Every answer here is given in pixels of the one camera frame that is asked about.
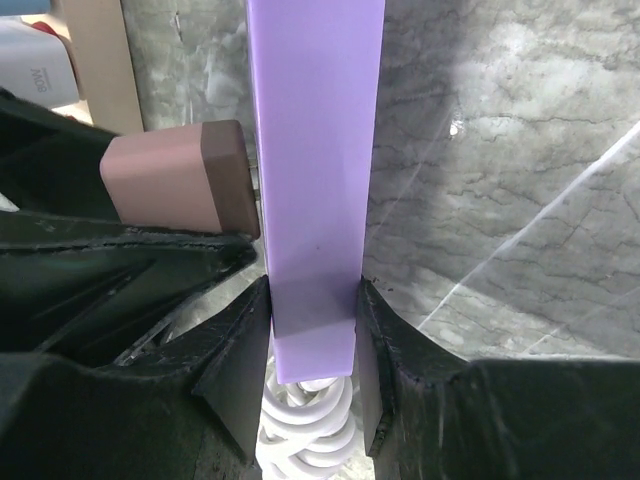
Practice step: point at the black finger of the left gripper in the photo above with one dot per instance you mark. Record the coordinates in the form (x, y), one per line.
(75, 280)

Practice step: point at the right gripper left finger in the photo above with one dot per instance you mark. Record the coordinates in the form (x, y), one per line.
(187, 410)

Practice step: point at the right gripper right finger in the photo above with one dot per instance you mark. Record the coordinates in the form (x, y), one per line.
(428, 414)

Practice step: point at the pink brown plug adapter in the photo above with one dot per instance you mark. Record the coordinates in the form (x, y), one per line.
(194, 177)

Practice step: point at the beige power strip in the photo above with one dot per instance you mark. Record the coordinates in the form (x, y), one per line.
(102, 59)

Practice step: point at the purple power strip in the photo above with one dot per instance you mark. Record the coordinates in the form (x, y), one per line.
(314, 68)

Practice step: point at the white plug adapter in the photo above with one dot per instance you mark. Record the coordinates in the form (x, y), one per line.
(36, 65)

